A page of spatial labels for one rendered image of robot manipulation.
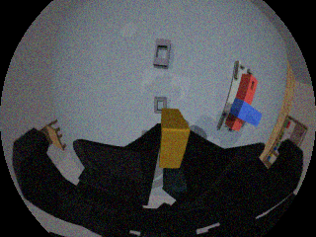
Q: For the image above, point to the yellow cube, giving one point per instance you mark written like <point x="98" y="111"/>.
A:
<point x="175" y="135"/>

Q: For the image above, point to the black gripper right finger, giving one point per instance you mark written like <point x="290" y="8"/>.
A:
<point x="205" y="163"/>

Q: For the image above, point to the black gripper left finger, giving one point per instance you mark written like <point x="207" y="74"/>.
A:
<point x="136" y="160"/>

